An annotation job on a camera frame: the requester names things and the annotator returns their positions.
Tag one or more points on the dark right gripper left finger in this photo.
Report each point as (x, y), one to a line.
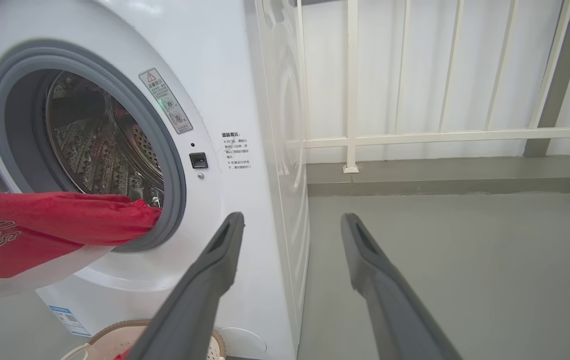
(185, 315)

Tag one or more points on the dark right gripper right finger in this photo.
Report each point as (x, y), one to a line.
(399, 320)

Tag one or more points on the red basketball jersey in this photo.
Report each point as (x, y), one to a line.
(40, 230)

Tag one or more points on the cream perforated laundry basket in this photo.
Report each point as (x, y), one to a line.
(105, 345)

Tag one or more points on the black door latch socket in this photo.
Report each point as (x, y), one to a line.
(198, 160)

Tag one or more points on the steel perforated washer drum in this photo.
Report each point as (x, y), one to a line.
(95, 150)

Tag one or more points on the white front-load washing machine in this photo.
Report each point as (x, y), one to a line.
(225, 75)

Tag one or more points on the round white filter cover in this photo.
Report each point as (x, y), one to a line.
(242, 342)

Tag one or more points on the blue energy label sticker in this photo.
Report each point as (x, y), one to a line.
(70, 321)

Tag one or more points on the grey warning sticker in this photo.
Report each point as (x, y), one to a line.
(166, 100)

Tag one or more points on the white metal railing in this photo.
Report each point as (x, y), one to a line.
(352, 100)

